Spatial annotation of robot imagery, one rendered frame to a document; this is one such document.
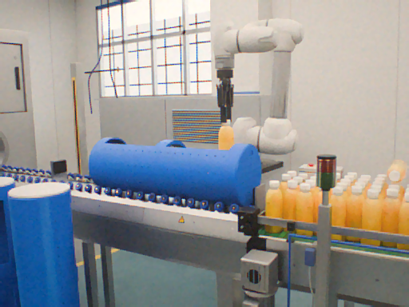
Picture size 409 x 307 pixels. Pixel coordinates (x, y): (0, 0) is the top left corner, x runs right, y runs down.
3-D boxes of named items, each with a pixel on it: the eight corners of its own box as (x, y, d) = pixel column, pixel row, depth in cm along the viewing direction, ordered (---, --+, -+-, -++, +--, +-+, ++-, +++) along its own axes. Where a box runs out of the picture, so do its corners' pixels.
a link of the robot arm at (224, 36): (208, 56, 172) (237, 53, 167) (208, 20, 170) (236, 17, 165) (217, 57, 182) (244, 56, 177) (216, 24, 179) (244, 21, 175)
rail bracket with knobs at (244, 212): (246, 229, 165) (246, 205, 163) (262, 231, 161) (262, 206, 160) (236, 236, 156) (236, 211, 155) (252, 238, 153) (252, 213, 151)
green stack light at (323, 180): (318, 183, 129) (319, 169, 128) (338, 185, 126) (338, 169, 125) (313, 187, 123) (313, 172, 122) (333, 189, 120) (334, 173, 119)
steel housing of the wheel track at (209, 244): (11, 209, 299) (6, 165, 294) (276, 265, 193) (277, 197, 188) (-25, 218, 275) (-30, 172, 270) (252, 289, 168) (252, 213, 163)
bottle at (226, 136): (216, 165, 181) (215, 123, 178) (224, 163, 187) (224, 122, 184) (229, 166, 177) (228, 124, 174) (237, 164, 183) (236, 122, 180)
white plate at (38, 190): (50, 197, 168) (50, 199, 168) (79, 182, 195) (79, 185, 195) (-6, 195, 172) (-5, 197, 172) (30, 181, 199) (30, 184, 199)
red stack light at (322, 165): (319, 168, 128) (319, 156, 127) (338, 169, 125) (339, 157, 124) (313, 172, 122) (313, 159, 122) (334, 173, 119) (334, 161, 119)
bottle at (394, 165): (388, 160, 164) (383, 167, 147) (407, 157, 160) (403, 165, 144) (391, 176, 164) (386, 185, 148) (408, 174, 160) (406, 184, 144)
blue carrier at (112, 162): (125, 181, 235) (121, 133, 229) (263, 197, 192) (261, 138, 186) (91, 194, 211) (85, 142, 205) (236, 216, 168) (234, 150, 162)
